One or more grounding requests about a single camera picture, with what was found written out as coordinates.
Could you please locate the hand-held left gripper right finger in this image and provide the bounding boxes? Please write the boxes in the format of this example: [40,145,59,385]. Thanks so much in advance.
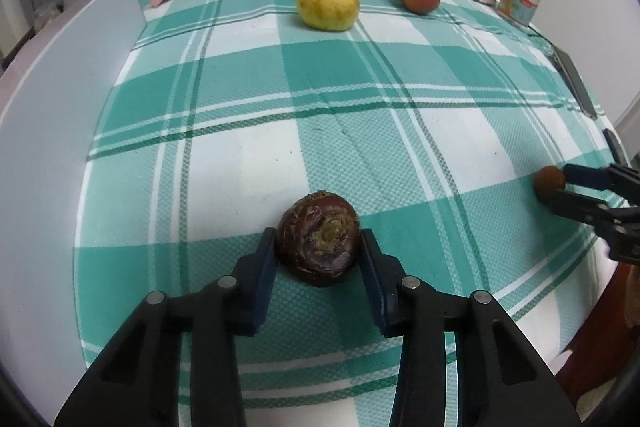
[359,228,583,427]

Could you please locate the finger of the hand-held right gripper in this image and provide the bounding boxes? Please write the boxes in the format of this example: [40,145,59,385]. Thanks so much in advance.
[562,163,640,200]
[549,191,640,264]

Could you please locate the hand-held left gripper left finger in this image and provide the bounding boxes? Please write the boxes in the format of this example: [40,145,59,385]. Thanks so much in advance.
[54,227,278,427]

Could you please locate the brown round fruit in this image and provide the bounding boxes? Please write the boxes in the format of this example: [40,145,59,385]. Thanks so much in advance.
[533,166,567,200]

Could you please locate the dark water chestnut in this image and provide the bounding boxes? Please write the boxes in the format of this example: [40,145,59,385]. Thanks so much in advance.
[275,190,362,288]

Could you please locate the dark flat phone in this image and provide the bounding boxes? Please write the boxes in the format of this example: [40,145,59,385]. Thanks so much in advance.
[552,47,598,120]

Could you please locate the red cloth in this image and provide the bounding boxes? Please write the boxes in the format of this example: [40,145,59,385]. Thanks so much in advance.
[555,259,640,408]

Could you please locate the green plaid tablecloth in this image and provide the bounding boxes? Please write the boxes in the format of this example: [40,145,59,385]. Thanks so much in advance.
[72,0,626,427]

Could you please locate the small printed tin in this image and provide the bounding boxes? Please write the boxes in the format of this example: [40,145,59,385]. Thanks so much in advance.
[496,0,543,26]

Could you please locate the white foam board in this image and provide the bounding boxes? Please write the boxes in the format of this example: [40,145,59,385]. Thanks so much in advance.
[0,0,147,408]

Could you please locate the yellow pear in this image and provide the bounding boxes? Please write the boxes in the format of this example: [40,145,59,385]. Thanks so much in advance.
[297,0,361,32]

